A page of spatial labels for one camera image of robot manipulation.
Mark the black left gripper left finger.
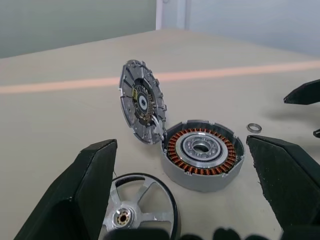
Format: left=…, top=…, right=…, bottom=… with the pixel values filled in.
left=12, top=139, right=118, bottom=240

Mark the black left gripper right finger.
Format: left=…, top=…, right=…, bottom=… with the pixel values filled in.
left=246, top=134, right=320, bottom=240

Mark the small metal bearing ring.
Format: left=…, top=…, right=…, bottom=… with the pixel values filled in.
left=246, top=122, right=263, bottom=135

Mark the silver spoked rotor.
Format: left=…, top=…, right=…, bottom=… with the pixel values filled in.
left=101, top=173, right=180, bottom=240

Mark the silver motor cover with circuit board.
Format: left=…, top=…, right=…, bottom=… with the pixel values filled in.
left=116, top=59, right=168, bottom=146

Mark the grey round metal object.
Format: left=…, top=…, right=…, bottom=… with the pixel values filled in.
left=159, top=119, right=246, bottom=193

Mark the white wall corner post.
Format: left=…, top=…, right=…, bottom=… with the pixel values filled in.
left=155, top=0, right=187, bottom=31

